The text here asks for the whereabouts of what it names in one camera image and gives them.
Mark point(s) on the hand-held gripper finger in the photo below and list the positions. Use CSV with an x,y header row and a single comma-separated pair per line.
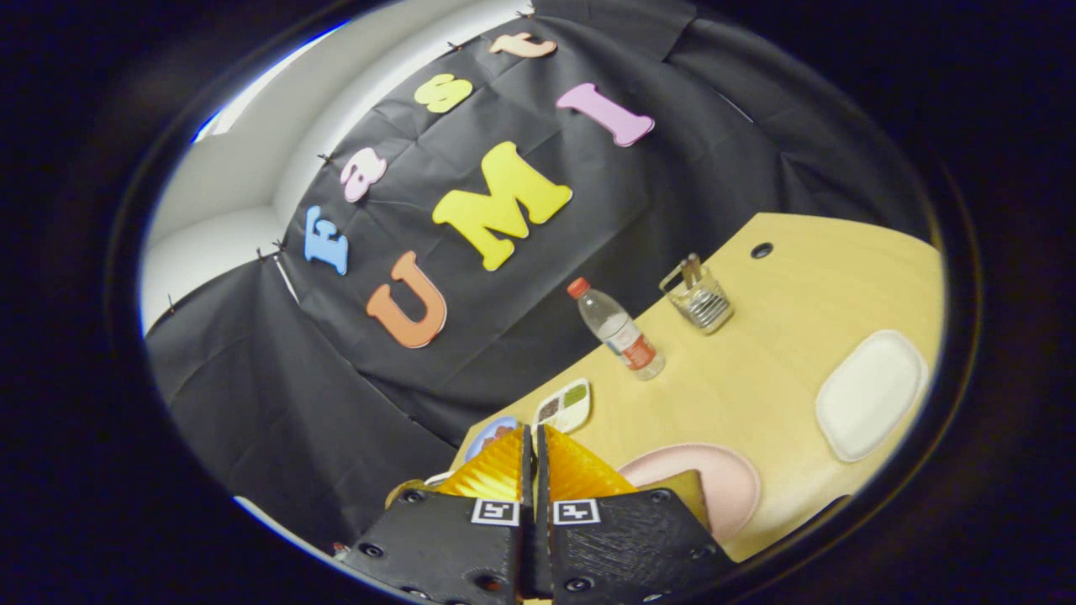
x,y
527,483
542,483

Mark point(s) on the red meat pieces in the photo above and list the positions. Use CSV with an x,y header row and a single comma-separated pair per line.
x,y
500,433

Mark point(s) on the blue plate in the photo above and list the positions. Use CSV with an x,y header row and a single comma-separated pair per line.
x,y
481,441

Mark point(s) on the white divided seasoning tray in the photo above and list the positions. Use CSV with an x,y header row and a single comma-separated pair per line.
x,y
565,407

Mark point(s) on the clear bottle with red cap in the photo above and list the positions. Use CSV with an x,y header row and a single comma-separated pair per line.
x,y
618,329

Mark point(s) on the pink round plate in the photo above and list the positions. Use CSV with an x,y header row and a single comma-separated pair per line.
x,y
731,487

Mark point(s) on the black backdrop cloth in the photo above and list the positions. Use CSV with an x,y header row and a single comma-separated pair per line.
x,y
277,395

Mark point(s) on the white rectangular plate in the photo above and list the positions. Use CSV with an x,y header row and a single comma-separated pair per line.
x,y
870,395

